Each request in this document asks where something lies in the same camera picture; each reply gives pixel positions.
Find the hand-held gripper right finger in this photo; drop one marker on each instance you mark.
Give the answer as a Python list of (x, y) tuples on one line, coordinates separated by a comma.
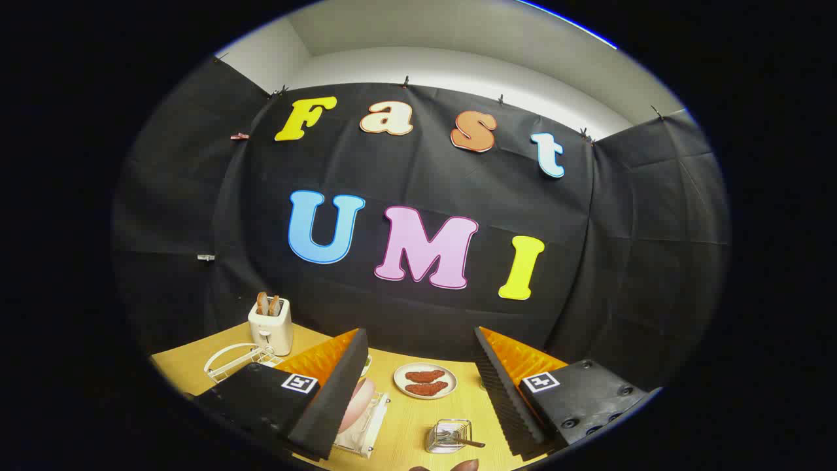
[(507, 405)]

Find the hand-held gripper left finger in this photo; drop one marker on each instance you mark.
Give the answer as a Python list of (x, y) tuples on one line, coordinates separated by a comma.
[(330, 405)]

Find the pink plate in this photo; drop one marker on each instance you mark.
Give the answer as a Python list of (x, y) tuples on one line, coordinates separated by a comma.
[(358, 402)]

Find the metal spoon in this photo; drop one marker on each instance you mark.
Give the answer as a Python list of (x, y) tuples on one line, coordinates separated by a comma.
[(471, 443)]

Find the white plate with meat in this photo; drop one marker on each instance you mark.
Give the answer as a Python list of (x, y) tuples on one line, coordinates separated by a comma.
[(451, 376)]

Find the red meat piece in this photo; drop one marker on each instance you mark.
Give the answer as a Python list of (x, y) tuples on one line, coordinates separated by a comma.
[(426, 388), (425, 376)]

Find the cream toaster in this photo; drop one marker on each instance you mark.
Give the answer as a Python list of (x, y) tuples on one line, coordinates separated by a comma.
[(271, 330)]

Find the toast slice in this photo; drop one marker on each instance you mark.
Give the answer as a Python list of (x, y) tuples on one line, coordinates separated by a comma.
[(261, 304), (274, 306)]

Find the black backdrop cloth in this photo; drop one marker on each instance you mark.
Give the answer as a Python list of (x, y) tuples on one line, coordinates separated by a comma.
[(425, 176)]

